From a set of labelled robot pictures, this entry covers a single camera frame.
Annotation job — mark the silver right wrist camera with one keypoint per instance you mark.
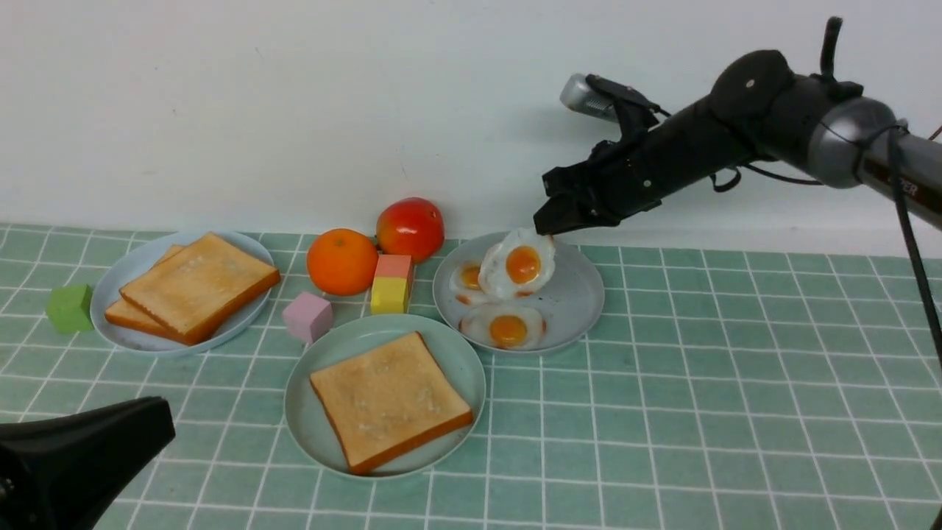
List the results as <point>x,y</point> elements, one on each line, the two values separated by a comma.
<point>607,100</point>

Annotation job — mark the light blue bread plate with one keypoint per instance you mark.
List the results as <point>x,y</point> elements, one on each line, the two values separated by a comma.
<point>136,263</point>

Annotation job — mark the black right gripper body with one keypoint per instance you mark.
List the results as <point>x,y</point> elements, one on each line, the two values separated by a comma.
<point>702,139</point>

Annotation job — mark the green centre plate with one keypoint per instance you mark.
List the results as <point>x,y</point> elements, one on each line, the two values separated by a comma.
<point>306,419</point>

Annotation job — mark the red apple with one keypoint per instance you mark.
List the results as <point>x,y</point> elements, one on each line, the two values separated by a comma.
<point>413,226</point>

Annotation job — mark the fried egg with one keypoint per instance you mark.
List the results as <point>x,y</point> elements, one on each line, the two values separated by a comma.
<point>464,285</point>
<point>504,326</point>
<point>519,265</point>

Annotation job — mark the orange fruit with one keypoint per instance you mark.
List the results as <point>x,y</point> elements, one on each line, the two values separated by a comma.
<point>342,262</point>

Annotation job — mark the pink cube block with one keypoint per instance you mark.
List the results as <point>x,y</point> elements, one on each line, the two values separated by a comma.
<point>308,317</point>

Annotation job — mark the yellow block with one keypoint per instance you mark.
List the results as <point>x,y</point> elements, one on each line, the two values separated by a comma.
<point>390,295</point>

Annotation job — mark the grey egg plate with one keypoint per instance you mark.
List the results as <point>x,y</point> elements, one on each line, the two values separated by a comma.
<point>571,302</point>

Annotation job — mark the salmon pink block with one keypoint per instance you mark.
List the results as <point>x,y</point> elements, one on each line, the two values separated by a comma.
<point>395,266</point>

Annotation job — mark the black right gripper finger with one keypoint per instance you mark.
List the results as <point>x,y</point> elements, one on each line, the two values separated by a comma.
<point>565,214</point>
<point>576,182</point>

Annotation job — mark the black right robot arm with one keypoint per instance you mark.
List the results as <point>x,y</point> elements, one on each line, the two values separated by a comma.
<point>828,130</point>

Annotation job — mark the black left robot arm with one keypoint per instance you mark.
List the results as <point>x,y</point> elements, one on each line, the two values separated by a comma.
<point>64,473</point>

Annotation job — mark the toast slice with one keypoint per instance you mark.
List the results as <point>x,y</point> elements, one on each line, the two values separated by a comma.
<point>389,401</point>
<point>125,315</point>
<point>193,289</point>

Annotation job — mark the green cube block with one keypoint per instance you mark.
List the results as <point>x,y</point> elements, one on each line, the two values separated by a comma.
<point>68,308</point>

